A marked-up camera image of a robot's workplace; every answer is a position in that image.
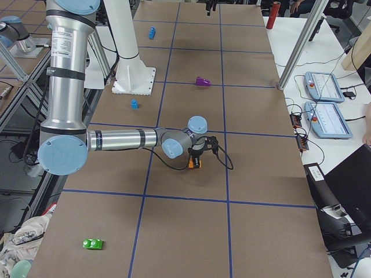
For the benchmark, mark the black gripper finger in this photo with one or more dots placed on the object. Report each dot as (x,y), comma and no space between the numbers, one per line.
(208,8)

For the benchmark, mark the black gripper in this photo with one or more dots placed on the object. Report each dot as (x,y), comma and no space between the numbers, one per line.
(195,153)

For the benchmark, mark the orange trapezoid block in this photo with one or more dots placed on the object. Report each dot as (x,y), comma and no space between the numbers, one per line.
(190,163)

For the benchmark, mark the purple trapezoid block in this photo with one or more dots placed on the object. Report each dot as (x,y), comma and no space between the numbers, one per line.
(202,82)

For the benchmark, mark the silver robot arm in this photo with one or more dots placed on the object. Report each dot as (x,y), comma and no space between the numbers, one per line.
(64,139)

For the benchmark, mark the blue double block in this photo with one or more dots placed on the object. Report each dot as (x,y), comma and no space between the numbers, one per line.
(151,33)

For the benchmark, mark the red cylinder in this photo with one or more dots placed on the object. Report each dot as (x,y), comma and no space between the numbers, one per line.
(273,14)

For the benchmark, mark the small blue block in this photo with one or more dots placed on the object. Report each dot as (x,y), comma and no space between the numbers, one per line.
(134,104)

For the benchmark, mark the black power strip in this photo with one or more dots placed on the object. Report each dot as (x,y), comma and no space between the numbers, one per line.
(295,120)
(302,143)

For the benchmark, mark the green double block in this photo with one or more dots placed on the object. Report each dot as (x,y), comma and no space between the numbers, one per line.
(93,244)

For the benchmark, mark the near teach pendant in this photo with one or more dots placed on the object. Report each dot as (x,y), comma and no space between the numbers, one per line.
(326,120)

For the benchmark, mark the teach pendant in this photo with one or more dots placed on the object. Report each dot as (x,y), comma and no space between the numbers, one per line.
(323,87)
(326,120)

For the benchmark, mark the far teach pendant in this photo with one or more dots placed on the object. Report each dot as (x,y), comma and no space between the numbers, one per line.
(323,87)

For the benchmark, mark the crumpled cloth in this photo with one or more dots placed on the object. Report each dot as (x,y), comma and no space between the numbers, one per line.
(24,243)

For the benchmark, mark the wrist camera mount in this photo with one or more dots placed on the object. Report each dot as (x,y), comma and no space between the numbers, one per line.
(213,4)
(212,144)

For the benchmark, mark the aluminium frame post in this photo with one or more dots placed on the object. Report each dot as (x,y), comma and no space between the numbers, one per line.
(310,24)

